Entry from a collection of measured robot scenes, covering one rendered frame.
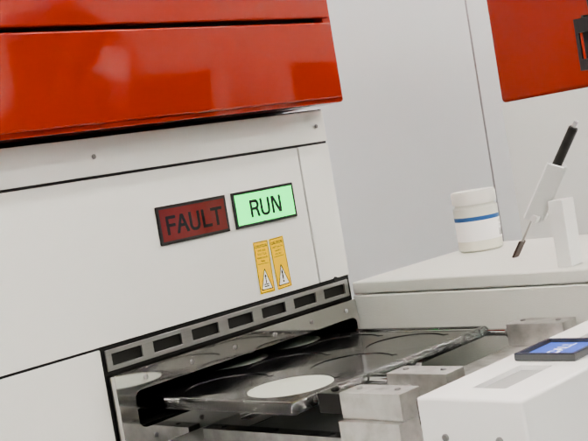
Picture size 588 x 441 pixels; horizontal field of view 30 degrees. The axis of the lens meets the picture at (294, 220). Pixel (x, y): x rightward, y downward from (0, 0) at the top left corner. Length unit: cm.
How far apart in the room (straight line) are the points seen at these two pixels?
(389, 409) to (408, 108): 317
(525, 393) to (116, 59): 68
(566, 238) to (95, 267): 58
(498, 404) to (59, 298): 61
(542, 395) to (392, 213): 328
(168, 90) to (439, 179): 306
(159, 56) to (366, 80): 276
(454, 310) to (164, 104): 48
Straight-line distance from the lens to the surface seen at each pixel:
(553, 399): 83
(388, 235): 405
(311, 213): 155
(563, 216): 141
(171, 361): 135
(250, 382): 133
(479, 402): 81
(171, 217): 137
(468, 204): 173
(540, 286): 142
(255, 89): 143
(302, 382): 127
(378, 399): 112
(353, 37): 404
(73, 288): 128
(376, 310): 158
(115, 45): 129
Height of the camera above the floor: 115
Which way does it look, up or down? 3 degrees down
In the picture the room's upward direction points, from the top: 10 degrees counter-clockwise
